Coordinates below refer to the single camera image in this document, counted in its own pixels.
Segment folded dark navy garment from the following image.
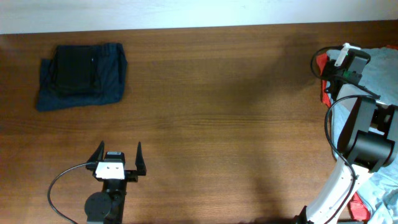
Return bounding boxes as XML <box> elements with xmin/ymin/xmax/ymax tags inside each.
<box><xmin>35</xmin><ymin>43</ymin><xmax>127</xmax><ymax>111</ymax></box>

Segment right black camera cable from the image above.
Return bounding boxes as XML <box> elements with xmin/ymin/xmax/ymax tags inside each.
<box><xmin>310</xmin><ymin>45</ymin><xmax>379</xmax><ymax>224</ymax></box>

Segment black camera cable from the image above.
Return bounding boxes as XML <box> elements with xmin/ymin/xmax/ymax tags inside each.
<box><xmin>47</xmin><ymin>161</ymin><xmax>100</xmax><ymax>224</ymax></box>
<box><xmin>310</xmin><ymin>45</ymin><xmax>379</xmax><ymax>224</ymax></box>

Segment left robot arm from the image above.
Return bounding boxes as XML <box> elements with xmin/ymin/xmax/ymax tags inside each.
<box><xmin>85</xmin><ymin>142</ymin><xmax>147</xmax><ymax>224</ymax></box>

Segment left black camera cable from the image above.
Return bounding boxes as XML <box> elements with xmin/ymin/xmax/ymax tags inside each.
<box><xmin>47</xmin><ymin>161</ymin><xmax>100</xmax><ymax>224</ymax></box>

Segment light blue t-shirt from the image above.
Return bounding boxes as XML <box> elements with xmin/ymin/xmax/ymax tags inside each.
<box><xmin>325</xmin><ymin>47</ymin><xmax>398</xmax><ymax>224</ymax></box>

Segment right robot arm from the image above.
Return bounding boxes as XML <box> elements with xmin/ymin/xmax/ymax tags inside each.
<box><xmin>293</xmin><ymin>43</ymin><xmax>397</xmax><ymax>223</ymax></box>

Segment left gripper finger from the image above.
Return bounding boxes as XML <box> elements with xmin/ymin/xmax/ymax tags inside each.
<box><xmin>135</xmin><ymin>142</ymin><xmax>146</xmax><ymax>171</ymax></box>
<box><xmin>87</xmin><ymin>141</ymin><xmax>104</xmax><ymax>162</ymax></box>

